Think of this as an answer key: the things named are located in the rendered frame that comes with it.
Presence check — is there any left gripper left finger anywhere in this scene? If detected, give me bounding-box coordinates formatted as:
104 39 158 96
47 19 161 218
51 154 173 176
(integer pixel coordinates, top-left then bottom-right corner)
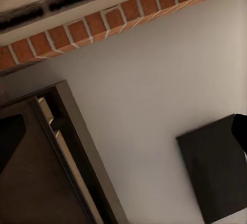
0 114 26 174

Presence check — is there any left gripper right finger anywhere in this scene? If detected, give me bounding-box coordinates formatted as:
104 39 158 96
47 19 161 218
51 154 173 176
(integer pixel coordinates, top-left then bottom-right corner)
232 113 247 155

